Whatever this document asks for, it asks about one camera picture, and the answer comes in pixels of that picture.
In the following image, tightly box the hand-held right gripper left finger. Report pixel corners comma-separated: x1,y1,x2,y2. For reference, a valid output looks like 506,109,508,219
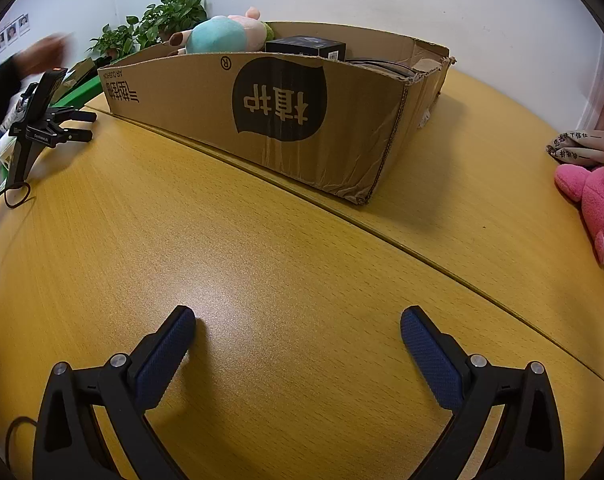
32,305,197,480

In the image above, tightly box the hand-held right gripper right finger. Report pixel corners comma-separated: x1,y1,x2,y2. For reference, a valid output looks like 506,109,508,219
401,306,565,480

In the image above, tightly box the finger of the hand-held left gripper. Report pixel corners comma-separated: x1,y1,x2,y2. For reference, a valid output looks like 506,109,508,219
52,127,94,145
49,105,98,123

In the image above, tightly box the brown cardboard box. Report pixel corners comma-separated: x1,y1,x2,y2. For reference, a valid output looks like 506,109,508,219
97,21,457,206

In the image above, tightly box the person's left forearm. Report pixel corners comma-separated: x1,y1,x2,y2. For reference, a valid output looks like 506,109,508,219
0,52,28,151

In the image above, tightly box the person's left hand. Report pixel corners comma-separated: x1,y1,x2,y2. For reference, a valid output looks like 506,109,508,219
19,32,75,78

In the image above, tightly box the green board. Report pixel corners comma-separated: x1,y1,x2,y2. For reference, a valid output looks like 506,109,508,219
57,75,105,111

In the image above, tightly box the small brown carton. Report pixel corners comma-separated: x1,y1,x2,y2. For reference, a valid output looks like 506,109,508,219
64,58,97,86

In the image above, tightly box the green potted plant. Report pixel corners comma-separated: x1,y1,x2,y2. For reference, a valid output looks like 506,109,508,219
132,0,207,51
87,24,139,58

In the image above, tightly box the teal and pink plush pig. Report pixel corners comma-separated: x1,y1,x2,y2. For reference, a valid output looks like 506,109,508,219
169,6,275,56

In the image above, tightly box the pink plush toy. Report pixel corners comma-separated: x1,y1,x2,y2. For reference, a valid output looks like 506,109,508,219
554,162,604,306

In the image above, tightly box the small black box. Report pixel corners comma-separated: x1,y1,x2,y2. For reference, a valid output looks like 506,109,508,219
265,36,346,61

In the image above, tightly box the grey printed pillow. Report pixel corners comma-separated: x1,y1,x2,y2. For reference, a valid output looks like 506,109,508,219
546,130,604,166

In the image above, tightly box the black glossy item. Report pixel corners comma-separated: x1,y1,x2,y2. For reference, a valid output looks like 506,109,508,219
345,56,417,80

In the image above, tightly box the black loop cord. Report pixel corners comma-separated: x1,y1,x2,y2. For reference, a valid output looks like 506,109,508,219
4,182,33,209

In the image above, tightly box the black cable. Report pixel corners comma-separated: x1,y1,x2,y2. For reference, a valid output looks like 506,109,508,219
4,417,38,461

